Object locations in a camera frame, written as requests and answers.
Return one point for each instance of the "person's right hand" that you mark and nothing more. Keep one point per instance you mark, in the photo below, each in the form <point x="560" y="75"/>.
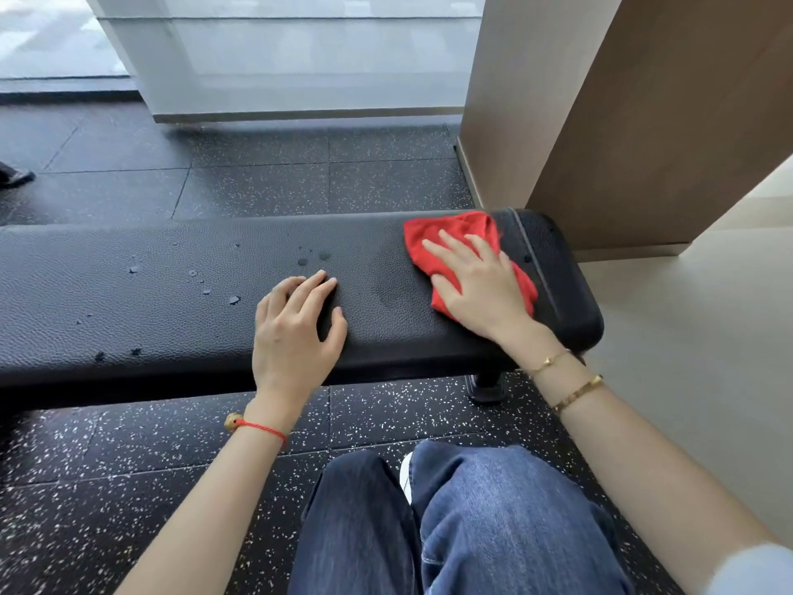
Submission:
<point x="489" y="291"/>

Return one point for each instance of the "person's left hand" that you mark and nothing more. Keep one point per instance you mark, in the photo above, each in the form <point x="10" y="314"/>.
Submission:
<point x="288" y="346"/>

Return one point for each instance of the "person's left thumb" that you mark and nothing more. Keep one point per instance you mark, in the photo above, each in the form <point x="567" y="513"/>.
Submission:
<point x="337" y="331"/>

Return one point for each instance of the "person's right thumb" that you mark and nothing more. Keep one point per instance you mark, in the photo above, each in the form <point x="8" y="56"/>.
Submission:
<point x="445" y="288"/>

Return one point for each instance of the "person's left middle finger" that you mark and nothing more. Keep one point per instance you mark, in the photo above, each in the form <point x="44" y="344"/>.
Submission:
<point x="308" y="288"/>

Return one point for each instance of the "person's left little finger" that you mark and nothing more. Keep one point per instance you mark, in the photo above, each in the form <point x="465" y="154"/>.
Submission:
<point x="262" y="306"/>

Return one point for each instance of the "person's right middle finger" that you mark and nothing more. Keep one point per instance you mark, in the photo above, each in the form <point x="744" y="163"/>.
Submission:
<point x="455" y="243"/>

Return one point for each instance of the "person's right little finger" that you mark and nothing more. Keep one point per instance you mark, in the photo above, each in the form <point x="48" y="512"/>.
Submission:
<point x="507" y="261"/>

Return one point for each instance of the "red cleaning cloth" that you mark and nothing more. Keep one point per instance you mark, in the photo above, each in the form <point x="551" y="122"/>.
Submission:
<point x="427" y="238"/>

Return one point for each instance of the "person's left forearm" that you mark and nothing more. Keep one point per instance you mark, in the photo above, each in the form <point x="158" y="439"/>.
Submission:
<point x="217" y="508"/>

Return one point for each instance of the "person's right forearm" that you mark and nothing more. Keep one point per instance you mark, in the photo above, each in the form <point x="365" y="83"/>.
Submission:
<point x="632" y="464"/>

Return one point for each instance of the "group of water droplets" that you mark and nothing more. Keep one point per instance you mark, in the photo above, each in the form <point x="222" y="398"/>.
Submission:
<point x="234" y="299"/>

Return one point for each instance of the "black bench leg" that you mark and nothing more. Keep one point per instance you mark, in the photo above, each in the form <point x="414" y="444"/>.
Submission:
<point x="487" y="385"/>

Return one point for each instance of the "black padded bench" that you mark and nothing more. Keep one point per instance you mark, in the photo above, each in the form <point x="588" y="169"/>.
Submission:
<point x="155" y="303"/>

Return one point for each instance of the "white shoe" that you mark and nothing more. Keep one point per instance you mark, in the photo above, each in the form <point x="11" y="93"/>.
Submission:
<point x="406" y="480"/>

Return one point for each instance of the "wooden panel pillar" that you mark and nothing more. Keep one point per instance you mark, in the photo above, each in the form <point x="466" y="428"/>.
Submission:
<point x="619" y="117"/>

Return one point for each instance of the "blue denim jeans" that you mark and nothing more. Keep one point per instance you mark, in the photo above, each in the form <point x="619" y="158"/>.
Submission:
<point x="495" y="526"/>

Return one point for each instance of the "pale blue sleeve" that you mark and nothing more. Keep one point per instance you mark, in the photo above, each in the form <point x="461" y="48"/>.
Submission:
<point x="753" y="573"/>

